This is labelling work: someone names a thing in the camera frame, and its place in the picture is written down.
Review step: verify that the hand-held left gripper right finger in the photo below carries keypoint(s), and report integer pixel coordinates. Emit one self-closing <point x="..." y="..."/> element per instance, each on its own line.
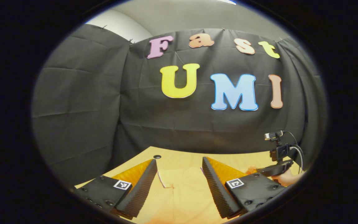
<point x="218" y="189"/>

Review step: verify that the orange T-shirt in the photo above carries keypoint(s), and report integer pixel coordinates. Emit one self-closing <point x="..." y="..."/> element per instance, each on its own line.
<point x="182" y="199"/>

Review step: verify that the black backdrop cloth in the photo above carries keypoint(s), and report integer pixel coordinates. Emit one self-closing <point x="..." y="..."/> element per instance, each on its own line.
<point x="89" y="99"/>

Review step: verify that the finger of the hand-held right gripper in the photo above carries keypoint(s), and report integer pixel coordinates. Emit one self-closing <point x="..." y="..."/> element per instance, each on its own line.
<point x="275" y="169"/>

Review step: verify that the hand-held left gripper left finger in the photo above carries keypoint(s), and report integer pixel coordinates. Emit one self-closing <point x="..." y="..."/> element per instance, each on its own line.
<point x="141" y="189"/>

